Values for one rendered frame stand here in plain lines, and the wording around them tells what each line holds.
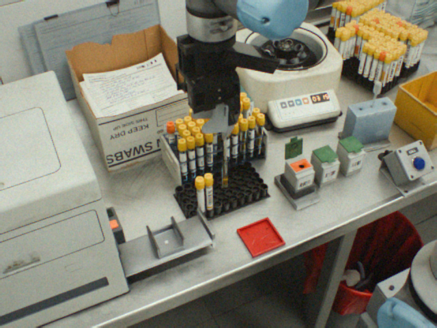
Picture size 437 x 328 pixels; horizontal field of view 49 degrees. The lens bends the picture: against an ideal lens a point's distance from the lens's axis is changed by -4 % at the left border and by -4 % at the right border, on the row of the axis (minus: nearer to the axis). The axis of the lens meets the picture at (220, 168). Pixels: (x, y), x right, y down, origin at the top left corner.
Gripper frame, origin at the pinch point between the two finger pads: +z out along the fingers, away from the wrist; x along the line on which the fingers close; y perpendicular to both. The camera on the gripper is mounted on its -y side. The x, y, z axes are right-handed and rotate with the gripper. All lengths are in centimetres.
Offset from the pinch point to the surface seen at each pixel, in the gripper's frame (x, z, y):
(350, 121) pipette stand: -1.0, 10.5, -30.4
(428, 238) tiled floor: -9, 105, -98
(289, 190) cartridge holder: 6.3, 15.5, -11.0
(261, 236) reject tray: 12.4, 17.7, -1.5
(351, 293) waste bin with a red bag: 13, 62, -32
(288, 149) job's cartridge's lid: 2.8, 7.8, -12.1
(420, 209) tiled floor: -23, 105, -105
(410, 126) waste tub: 2.3, 15.3, -46.2
